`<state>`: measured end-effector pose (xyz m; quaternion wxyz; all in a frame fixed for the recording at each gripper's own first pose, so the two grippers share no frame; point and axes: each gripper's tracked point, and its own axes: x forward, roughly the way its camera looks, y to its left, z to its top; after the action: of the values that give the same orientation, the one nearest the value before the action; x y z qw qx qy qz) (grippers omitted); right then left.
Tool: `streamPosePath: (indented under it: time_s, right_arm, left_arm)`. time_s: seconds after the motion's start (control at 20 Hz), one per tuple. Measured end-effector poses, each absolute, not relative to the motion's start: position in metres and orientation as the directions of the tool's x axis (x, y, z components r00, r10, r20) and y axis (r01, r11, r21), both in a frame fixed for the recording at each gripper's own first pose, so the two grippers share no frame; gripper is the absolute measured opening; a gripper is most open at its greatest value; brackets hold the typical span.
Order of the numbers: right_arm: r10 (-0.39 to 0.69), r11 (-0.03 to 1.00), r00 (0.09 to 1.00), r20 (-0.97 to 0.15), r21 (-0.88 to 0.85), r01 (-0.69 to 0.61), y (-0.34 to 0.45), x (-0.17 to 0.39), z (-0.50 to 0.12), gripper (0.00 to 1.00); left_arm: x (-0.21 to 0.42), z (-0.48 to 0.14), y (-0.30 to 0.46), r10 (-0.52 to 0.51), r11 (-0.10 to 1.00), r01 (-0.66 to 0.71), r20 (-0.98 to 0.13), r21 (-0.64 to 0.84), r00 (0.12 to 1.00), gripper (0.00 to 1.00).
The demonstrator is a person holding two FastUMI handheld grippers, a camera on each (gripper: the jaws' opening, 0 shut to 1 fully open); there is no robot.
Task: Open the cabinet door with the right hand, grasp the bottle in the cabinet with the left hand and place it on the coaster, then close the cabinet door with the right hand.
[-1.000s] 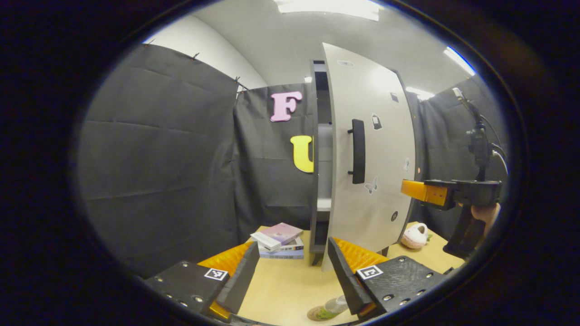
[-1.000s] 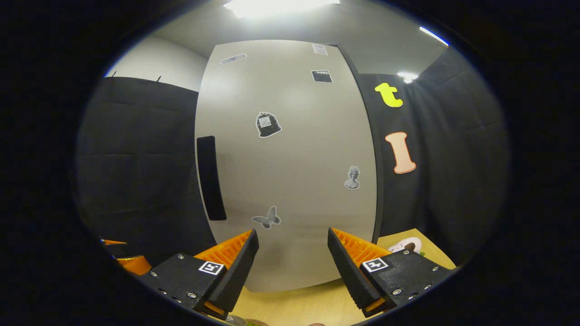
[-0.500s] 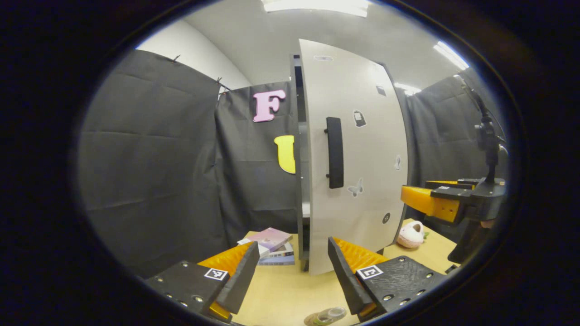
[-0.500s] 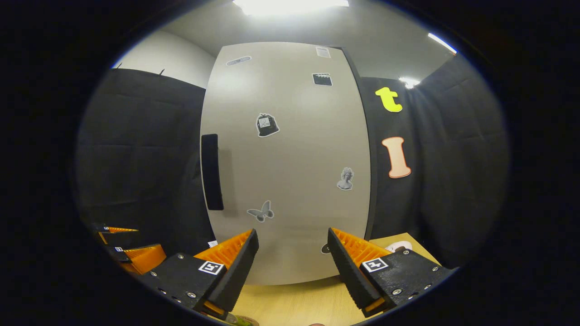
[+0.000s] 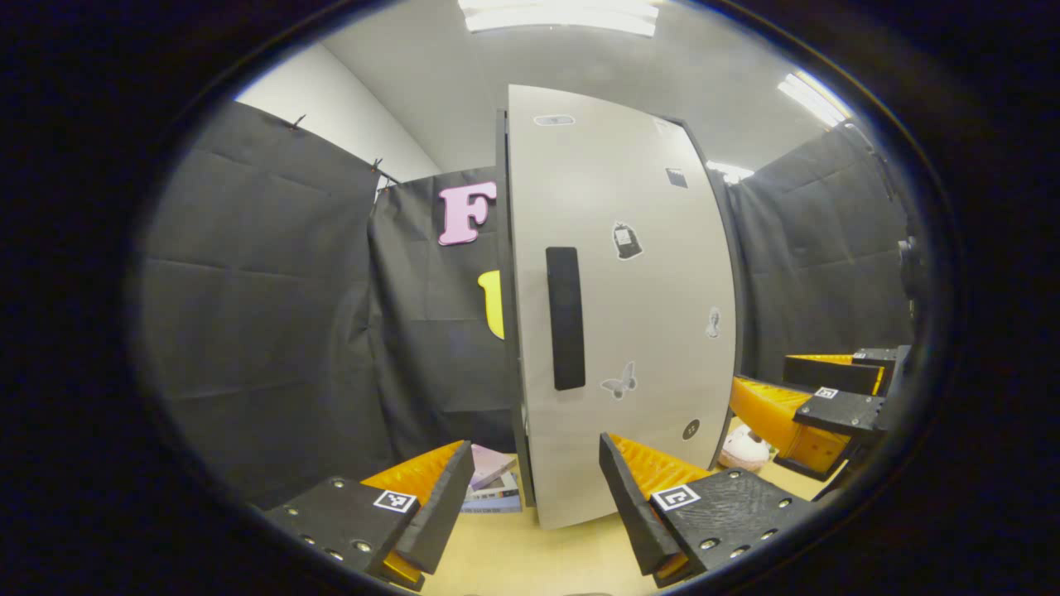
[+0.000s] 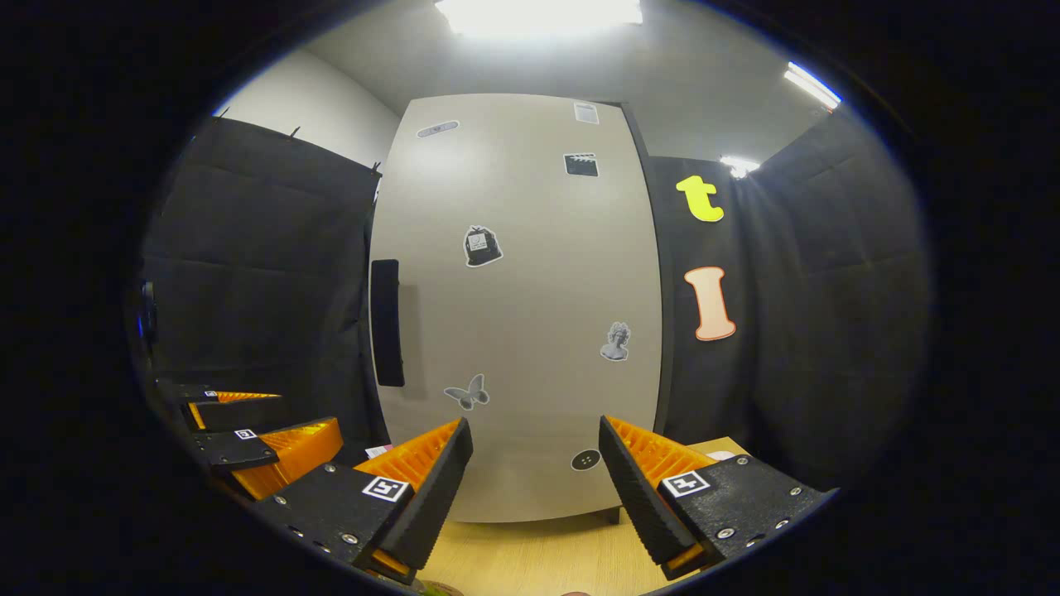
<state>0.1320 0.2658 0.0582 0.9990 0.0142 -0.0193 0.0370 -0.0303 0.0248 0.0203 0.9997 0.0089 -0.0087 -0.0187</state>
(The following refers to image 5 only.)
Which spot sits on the black backdrop cloth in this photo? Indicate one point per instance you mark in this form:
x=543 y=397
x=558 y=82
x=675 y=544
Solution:
x=265 y=314

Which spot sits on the small ceiling light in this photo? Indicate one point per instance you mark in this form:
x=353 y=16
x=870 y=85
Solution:
x=729 y=171

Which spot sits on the large ceiling light panel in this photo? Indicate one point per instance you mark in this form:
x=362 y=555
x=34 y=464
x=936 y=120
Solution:
x=559 y=16

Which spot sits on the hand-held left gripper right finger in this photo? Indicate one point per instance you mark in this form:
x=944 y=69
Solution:
x=629 y=509

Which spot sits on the white spine book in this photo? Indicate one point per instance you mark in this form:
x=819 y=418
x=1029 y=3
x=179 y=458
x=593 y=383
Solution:
x=497 y=490

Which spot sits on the long ceiling light strip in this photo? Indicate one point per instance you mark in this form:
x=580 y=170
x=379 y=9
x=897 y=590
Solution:
x=816 y=99

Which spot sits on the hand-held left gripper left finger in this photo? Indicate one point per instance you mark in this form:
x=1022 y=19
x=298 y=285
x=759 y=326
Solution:
x=443 y=509

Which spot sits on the grey cabinet door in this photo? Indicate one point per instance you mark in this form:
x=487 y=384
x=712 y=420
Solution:
x=646 y=331

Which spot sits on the pink book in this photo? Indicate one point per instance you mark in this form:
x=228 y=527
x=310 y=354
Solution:
x=489 y=463

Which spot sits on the pink plush toy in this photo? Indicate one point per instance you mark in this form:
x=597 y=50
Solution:
x=745 y=451

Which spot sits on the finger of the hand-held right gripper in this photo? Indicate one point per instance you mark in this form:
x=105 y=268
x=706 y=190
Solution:
x=840 y=410
x=828 y=374

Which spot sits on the dark grey cabinet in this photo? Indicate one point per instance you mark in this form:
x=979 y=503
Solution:
x=502 y=232

